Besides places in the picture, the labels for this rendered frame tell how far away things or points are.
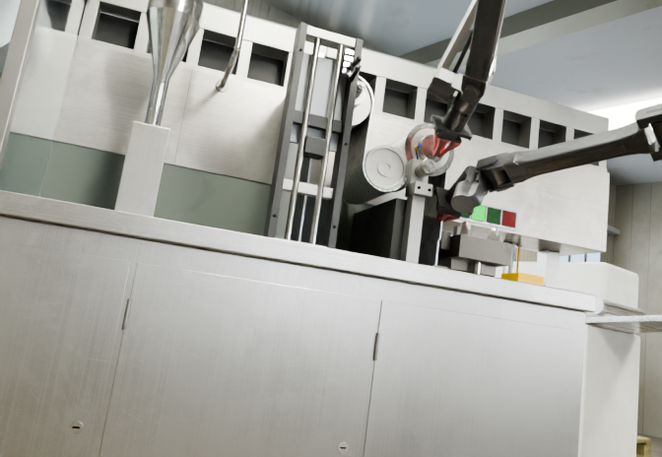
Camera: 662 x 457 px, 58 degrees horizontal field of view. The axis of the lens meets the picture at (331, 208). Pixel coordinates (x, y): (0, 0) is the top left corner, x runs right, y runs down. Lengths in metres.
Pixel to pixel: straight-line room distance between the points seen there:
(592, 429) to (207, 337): 2.86
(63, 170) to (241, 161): 0.49
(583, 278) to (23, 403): 3.19
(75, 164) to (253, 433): 0.94
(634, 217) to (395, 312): 7.22
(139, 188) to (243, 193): 0.40
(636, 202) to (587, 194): 6.05
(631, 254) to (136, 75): 7.16
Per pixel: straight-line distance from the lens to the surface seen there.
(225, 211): 1.79
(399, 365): 1.28
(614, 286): 3.83
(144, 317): 1.16
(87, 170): 1.79
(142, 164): 1.52
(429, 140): 1.63
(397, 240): 1.56
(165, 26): 1.62
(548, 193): 2.26
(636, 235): 8.31
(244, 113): 1.86
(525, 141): 2.29
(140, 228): 1.14
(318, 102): 1.46
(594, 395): 3.73
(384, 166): 1.59
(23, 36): 1.31
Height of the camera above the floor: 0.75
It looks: 11 degrees up
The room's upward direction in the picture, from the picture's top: 8 degrees clockwise
